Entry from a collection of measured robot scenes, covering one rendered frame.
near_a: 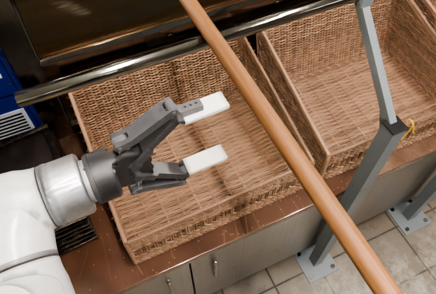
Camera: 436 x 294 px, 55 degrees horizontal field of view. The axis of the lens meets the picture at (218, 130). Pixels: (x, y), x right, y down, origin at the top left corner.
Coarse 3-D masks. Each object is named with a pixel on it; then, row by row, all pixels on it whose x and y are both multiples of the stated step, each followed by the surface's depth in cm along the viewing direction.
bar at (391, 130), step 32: (320, 0) 84; (352, 0) 87; (224, 32) 79; (256, 32) 82; (128, 64) 74; (32, 96) 70; (384, 96) 93; (384, 128) 95; (384, 160) 103; (352, 192) 118; (416, 224) 180; (320, 256) 159
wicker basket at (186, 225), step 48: (240, 48) 132; (96, 96) 121; (144, 96) 128; (192, 96) 136; (240, 96) 145; (96, 144) 131; (192, 144) 134; (240, 144) 134; (144, 192) 124; (192, 192) 124; (240, 192) 108; (288, 192) 123; (144, 240) 103
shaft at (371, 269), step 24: (192, 0) 79; (216, 48) 73; (240, 72) 69; (264, 96) 66; (264, 120) 64; (288, 144) 60; (312, 168) 58; (312, 192) 57; (336, 216) 54; (360, 240) 52; (360, 264) 51; (384, 288) 49
